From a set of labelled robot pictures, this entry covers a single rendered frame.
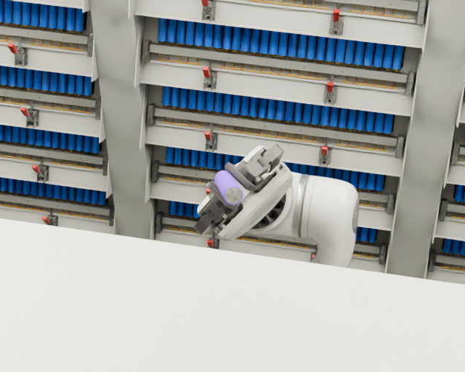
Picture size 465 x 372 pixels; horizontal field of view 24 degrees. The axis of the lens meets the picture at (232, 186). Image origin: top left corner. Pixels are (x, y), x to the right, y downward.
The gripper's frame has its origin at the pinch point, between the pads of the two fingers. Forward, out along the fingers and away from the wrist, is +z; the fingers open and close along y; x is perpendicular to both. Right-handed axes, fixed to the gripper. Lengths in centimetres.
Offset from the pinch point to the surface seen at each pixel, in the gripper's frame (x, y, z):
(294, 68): 29, -20, -124
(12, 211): 65, 57, -168
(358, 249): -7, -1, -168
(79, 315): -2.7, 13.5, 25.1
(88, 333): -4.4, 13.7, 26.1
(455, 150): -8, -32, -139
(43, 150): 65, 36, -150
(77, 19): 70, 6, -121
